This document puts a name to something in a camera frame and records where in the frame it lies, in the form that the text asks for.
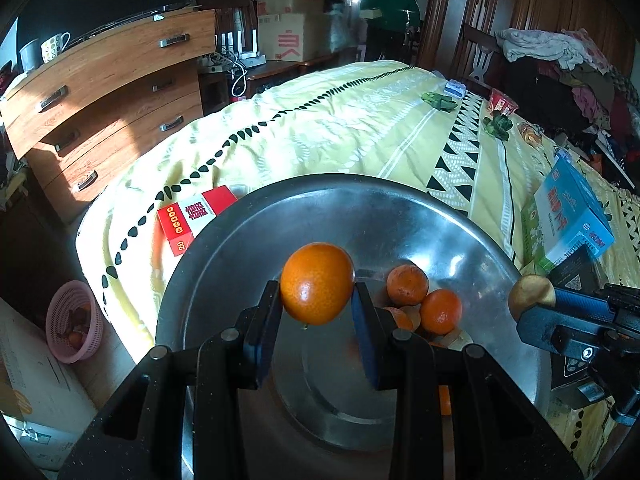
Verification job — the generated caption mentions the carved wooden chair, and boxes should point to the carved wooden chair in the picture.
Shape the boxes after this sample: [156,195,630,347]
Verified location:
[460,22,506,96]

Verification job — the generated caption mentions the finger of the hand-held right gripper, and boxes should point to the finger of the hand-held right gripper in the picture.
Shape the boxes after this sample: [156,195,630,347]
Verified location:
[516,306,620,361]
[552,287,616,322]

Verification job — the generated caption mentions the dark wooden chair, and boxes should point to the dark wooden chair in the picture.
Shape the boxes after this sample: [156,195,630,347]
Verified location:
[192,0,258,51]

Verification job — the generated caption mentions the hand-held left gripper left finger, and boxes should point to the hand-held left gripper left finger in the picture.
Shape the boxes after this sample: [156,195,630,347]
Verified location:
[57,280,283,480]

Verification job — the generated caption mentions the small tan pear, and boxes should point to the small tan pear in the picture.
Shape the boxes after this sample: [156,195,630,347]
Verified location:
[507,274,557,323]

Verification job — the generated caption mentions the wooden dresser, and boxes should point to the wooden dresser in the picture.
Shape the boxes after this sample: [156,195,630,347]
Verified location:
[0,8,217,226]

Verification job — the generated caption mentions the black television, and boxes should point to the black television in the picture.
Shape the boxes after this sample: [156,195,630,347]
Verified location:
[15,0,196,56]

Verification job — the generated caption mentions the orange snack packet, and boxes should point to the orange snack packet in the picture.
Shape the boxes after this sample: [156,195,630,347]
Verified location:
[517,122,543,148]

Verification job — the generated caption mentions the dark wooden side table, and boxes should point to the dark wooden side table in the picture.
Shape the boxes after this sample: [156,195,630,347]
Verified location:
[200,50,361,111]

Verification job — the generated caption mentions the blue carton box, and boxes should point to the blue carton box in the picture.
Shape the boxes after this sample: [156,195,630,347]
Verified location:
[532,156,616,261]

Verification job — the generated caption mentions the red print cardboard box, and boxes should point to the red print cardboard box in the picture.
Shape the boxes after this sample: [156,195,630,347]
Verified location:
[257,12,333,62]

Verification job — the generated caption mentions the large mandarin orange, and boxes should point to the large mandarin orange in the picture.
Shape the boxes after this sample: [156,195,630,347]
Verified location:
[280,242,356,325]

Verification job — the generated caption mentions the brown wooden wardrobe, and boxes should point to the brown wooden wardrobe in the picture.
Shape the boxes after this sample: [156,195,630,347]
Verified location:
[420,0,616,71]

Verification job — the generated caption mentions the dark grey cup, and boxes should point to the dark grey cup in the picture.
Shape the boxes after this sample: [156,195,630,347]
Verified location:
[19,39,41,72]

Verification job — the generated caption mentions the white cardboard box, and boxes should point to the white cardboard box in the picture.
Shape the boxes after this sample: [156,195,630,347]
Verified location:
[0,300,98,471]

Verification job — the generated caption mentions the red snack packet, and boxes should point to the red snack packet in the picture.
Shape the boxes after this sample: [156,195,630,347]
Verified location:
[487,88,518,116]

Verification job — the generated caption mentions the white router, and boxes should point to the white router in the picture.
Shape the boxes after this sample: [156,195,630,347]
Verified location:
[216,31,267,67]

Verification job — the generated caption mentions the round metal basin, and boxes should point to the round metal basin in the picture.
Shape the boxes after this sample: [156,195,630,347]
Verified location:
[155,173,553,480]

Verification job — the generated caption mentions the small red box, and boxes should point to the small red box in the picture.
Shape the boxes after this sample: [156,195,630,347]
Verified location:
[156,185,238,258]

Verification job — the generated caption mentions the white dotted mug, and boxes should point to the white dotted mug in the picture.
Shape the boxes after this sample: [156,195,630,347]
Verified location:
[41,32,72,64]

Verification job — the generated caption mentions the mixed clothes pile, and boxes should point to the mixed clothes pile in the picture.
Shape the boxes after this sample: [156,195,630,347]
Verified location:
[495,27,640,181]

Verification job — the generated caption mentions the pink plastic basket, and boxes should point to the pink plastic basket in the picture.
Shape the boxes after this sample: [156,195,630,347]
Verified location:
[46,280,104,364]

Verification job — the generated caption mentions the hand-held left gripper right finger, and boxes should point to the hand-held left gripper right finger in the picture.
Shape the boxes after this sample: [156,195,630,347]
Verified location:
[351,282,583,480]

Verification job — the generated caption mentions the green carton box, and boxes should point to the green carton box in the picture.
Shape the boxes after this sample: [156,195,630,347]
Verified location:
[521,195,556,273]

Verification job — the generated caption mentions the white power strip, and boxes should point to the white power strip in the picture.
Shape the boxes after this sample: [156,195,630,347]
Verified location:
[200,55,236,73]

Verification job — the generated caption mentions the yellow patterned blanket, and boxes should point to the yellow patterned blanket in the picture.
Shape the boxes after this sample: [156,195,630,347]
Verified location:
[75,60,640,466]

